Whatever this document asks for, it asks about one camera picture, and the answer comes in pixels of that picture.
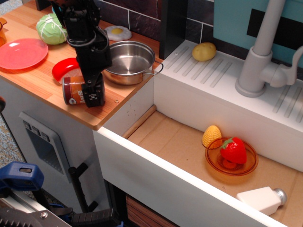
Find orange transparent dish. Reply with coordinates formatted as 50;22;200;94
205;137;258;176

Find toy fried egg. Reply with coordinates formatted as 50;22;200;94
105;26;132;42

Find stainless steel pot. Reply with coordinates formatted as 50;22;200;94
102;41;164;86

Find black oven door handle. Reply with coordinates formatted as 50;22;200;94
68;163;98;213

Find yellow toy potato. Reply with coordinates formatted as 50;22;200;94
192;42;216;61

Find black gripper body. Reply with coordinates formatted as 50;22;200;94
74;30;112;87

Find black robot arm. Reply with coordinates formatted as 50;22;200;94
51;0;112;107

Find grey oven control panel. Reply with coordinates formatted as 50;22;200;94
19;112;71;183

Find white salt shaker bottle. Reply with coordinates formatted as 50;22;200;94
236;187;287;216

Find grey toy faucet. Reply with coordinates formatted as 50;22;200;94
235;0;303;97

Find red toy strawberry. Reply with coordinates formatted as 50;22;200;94
220;137;247;164

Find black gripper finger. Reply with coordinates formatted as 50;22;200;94
81;73;105;107

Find orange transparent cup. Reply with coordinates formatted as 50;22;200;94
0;17;7;46

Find orange beans can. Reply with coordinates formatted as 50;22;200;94
62;76;85;105

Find pink plastic plate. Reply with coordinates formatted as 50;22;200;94
0;38;48;70

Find blue clamp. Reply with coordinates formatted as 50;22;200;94
0;161;44;193

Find yellow toy corn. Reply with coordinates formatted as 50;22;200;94
202;125;222;149

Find green toy cabbage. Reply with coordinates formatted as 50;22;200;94
36;13;67;45

